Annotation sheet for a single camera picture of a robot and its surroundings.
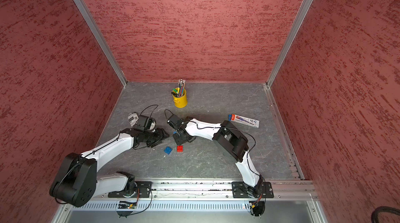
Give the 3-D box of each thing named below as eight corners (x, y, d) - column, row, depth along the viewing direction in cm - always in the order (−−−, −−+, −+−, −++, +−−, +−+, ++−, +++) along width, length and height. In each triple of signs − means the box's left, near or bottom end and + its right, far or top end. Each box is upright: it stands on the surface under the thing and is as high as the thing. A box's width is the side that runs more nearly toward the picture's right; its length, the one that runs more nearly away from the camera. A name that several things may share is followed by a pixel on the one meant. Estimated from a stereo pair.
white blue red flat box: (227, 120, 103) (227, 118, 101) (228, 114, 106) (228, 112, 104) (258, 128, 99) (259, 126, 97) (258, 121, 102) (259, 119, 100)
